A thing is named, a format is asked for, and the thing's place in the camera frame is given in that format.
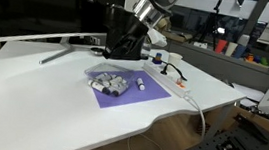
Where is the small round black dish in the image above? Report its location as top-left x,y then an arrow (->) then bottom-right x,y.
89,46 -> 105,57

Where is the white monitor stand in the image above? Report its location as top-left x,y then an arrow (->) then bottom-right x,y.
38,34 -> 76,68

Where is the small blue orange bottle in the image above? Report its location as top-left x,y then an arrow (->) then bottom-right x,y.
151,51 -> 164,66

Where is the tall black tripod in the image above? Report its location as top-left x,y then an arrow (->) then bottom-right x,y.
197,0 -> 230,52

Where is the white power strip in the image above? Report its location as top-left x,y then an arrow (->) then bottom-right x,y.
140,61 -> 194,100

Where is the white paper cup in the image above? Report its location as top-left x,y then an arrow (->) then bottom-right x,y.
166,52 -> 184,70

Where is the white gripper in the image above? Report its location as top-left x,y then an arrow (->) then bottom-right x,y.
146,26 -> 169,49

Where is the white power strip cable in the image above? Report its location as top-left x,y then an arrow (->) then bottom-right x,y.
179,92 -> 211,141

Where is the grey cabinet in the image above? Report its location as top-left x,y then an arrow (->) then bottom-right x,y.
163,39 -> 269,94

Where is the black coffee machine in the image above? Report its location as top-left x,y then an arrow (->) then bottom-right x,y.
101,4 -> 151,64

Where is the white plastic cup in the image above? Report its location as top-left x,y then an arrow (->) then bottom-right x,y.
224,40 -> 238,57

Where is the purple mat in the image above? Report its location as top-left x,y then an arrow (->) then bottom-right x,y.
85,63 -> 175,117

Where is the green toy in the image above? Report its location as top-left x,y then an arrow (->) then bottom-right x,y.
259,56 -> 269,66

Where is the blue plastic cup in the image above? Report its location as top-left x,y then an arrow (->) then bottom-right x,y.
233,43 -> 248,61

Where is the red plastic cup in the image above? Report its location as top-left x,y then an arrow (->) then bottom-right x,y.
213,38 -> 229,56

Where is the black power cable with plug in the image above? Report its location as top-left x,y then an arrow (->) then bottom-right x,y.
145,54 -> 190,83

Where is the white-framed monitor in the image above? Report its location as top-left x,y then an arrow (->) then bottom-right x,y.
0,0 -> 127,56

